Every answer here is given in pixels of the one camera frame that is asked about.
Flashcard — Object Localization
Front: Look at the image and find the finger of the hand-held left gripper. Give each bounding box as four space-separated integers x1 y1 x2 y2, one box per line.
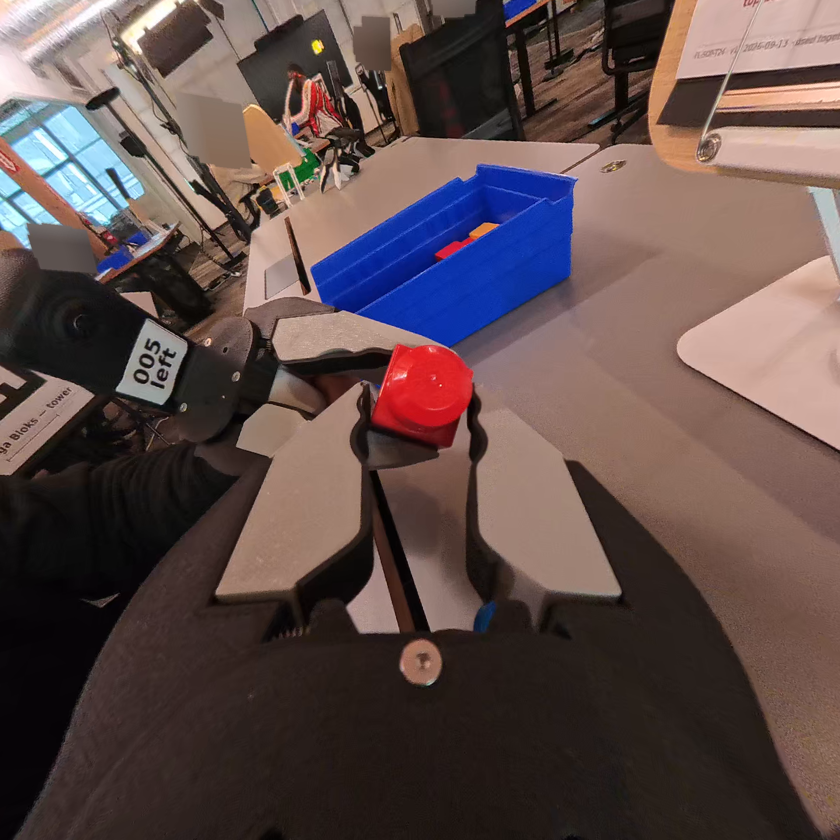
271 312 396 376
235 366 442 471

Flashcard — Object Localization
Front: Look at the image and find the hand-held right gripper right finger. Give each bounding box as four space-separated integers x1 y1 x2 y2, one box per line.
465 386 623 624

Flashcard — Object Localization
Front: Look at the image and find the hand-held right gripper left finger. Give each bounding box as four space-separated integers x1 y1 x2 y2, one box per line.
214 382 376 618

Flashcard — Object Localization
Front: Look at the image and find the red mega block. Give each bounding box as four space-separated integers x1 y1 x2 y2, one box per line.
369 343 475 450

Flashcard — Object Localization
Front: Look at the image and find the pile of blocks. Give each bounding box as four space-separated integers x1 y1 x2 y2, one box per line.
433 222 501 262

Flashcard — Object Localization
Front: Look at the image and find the person's left forearm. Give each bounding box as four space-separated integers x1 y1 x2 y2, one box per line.
0 443 263 608

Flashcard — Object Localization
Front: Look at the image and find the framed marker sign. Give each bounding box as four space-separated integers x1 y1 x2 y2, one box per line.
0 364 98 478

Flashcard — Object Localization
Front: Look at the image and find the pale wooden curved board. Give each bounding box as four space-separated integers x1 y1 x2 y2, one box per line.
241 104 304 188

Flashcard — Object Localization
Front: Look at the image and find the large window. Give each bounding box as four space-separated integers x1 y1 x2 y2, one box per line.
0 98 147 231

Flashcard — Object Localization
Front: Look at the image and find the white stand with instruction sheet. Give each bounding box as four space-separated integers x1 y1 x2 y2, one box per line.
646 0 840 454

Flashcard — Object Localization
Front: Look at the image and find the large black display screen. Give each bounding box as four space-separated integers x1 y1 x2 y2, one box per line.
236 10 355 122

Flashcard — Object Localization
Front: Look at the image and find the black mesh office chair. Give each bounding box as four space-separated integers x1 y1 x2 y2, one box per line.
399 0 526 142

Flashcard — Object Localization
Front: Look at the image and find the black tripod stand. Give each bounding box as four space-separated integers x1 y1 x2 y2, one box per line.
85 88 253 263

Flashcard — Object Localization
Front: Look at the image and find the black hanging monitor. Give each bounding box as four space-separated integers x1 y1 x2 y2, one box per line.
136 0 214 78

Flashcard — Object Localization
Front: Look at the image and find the black backing board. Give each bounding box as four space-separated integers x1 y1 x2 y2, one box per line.
658 77 723 129

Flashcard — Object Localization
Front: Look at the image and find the printed instruction sheet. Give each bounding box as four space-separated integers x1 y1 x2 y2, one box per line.
676 0 840 81

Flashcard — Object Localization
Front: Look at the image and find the grey desk cable flap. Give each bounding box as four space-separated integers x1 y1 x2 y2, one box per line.
264 252 301 299

